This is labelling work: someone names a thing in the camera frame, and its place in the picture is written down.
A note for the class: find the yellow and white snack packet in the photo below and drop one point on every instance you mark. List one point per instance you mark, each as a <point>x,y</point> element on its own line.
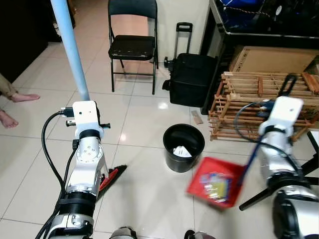
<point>218,191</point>

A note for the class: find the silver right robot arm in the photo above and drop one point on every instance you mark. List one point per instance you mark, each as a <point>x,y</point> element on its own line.
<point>274,149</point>

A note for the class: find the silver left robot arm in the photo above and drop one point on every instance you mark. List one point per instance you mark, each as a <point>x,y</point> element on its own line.
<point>87,159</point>

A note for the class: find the wooden slat rack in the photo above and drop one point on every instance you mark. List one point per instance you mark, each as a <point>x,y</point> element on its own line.
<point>239,79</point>

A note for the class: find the brown cardboard box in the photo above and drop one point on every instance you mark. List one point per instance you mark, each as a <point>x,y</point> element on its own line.
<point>269,59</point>

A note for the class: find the brown cardboard strip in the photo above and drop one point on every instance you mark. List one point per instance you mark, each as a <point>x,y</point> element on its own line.
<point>197,117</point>

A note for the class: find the black glass top desk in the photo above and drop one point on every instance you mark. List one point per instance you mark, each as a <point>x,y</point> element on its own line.
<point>224,40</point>

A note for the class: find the crumpled white paper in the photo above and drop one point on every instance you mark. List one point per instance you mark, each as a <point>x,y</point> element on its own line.
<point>182,151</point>

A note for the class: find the person's bare foot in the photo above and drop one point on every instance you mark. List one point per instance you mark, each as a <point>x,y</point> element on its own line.
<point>7,119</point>
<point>25,97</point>

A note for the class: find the black folding chair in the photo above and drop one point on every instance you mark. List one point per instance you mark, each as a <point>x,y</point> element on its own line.
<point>132,47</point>

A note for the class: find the black round waste bin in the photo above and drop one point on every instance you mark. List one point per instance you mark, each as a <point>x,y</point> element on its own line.
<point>182,167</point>

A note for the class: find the khaki trouser leg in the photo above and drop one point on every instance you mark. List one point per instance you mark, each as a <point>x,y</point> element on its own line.
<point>5,85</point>

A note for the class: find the left robot leg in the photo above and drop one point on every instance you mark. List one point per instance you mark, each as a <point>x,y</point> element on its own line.
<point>123,234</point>

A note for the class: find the robot leg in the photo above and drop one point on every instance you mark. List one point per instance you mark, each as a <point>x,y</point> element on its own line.
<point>197,235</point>
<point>123,234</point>

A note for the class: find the right robot leg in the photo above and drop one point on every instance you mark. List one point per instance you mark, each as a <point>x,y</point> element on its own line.
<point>197,235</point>

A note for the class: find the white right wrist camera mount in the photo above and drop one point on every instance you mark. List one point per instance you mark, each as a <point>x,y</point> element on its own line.
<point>284,112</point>

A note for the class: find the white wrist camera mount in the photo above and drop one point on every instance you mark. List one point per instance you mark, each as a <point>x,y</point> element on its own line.
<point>284,112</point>
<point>84,117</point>

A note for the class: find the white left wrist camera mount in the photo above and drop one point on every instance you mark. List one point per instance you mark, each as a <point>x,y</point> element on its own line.
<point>84,117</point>

